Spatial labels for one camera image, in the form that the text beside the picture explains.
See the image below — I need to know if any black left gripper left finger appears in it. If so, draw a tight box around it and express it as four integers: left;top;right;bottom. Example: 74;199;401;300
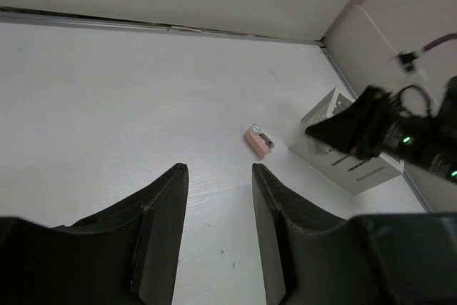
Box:
1;163;189;304

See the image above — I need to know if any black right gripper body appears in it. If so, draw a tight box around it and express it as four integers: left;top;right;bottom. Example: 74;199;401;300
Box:
305;78;456;184

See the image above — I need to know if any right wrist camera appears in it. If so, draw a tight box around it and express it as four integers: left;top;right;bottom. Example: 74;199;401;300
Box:
396;51;429;86

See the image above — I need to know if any white slotted desk organizer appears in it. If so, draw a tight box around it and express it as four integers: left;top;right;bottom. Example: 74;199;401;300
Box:
289;88;404;195

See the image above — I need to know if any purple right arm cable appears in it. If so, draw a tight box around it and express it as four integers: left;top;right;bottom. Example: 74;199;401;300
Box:
417;32;457;56

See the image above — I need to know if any aluminium rail at back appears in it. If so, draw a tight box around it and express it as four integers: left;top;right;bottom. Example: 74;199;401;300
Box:
1;6;325;48

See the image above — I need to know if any pink correction tape dispenser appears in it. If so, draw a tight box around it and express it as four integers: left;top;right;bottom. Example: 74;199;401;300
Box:
243;124;274;159

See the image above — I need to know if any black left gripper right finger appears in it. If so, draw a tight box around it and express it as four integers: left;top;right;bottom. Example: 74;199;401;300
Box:
252;164;456;304

